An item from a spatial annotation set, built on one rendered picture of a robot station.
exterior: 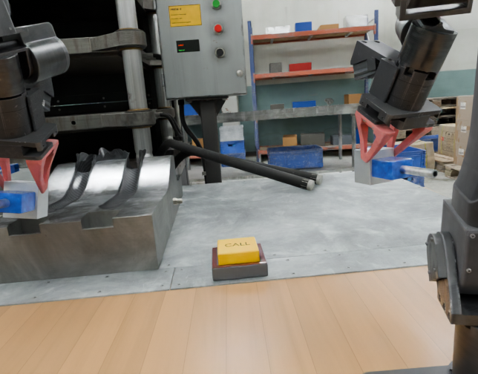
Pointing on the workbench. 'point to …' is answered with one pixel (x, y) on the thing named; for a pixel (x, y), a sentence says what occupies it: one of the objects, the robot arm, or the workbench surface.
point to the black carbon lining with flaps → (127, 185)
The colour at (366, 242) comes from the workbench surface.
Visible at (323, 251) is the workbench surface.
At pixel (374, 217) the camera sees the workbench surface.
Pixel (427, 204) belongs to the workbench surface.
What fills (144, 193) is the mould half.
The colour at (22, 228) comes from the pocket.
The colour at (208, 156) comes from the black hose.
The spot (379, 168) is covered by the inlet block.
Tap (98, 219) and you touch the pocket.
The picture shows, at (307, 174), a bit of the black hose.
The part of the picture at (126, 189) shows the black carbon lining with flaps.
